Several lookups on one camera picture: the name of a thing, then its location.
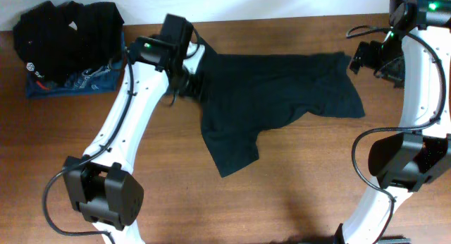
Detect folded blue jeans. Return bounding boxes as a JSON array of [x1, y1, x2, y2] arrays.
[[24, 31, 126, 99]]

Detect dark teal t-shirt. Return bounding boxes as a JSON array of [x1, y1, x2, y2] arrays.
[[189, 39, 365, 178]]

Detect black folded sweater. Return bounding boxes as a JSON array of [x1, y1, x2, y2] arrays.
[[13, 1, 124, 85]]

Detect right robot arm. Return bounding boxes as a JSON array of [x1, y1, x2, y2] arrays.
[[333, 0, 450, 244]]

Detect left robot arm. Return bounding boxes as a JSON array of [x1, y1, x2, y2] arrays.
[[62, 37, 205, 243]]

